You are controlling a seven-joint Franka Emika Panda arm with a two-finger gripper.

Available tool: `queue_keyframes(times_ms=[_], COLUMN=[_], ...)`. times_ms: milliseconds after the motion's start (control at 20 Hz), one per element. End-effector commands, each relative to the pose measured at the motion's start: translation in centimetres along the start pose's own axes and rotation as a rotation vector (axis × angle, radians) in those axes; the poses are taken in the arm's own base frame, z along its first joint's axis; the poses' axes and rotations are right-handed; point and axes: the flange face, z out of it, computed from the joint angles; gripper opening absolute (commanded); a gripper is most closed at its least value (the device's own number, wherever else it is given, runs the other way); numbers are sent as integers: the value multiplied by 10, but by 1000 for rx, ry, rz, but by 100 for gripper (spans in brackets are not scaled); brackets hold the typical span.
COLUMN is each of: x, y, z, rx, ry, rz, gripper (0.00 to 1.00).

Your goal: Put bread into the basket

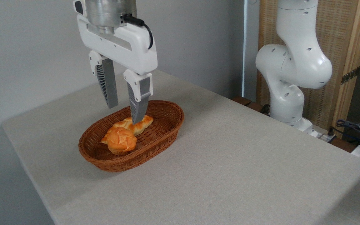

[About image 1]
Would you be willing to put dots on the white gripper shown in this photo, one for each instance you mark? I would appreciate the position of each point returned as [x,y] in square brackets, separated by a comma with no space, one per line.
[120,47]

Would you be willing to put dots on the round orange bread roll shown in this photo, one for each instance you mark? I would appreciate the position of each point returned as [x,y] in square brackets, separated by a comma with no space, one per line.
[122,140]

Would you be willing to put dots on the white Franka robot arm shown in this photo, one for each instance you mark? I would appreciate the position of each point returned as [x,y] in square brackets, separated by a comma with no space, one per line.
[294,64]

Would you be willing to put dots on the braided long bread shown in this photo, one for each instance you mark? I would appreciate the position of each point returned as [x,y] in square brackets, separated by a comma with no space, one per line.
[142,124]

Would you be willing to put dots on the brown wicker oval basket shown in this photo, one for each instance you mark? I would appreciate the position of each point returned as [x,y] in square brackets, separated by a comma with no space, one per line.
[155,140]

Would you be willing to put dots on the brown wooden ledge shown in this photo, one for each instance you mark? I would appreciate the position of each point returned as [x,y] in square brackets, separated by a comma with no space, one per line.
[242,100]

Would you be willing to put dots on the grey linen tablecloth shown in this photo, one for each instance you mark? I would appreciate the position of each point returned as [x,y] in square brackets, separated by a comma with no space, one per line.
[230,175]

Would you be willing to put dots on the metal screen hinge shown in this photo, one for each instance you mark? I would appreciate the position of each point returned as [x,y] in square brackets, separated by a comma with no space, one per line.
[350,75]

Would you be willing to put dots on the wooden rattan screen panel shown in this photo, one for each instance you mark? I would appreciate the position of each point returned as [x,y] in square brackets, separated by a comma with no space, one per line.
[345,37]

